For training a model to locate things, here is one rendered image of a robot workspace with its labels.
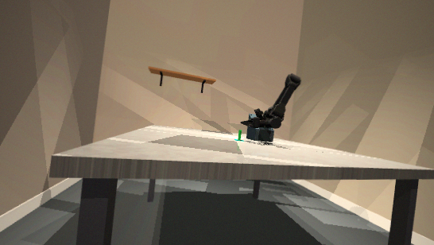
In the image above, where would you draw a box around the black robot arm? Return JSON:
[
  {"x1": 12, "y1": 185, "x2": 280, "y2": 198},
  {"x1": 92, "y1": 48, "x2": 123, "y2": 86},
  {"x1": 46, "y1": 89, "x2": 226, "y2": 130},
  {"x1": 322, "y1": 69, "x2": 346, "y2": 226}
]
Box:
[{"x1": 254, "y1": 73, "x2": 301, "y2": 129}]

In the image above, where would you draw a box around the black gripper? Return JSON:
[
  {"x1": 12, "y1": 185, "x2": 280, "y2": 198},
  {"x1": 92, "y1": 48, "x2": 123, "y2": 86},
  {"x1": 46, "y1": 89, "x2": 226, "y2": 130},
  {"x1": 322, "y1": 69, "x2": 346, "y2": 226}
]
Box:
[{"x1": 241, "y1": 117, "x2": 268, "y2": 128}]

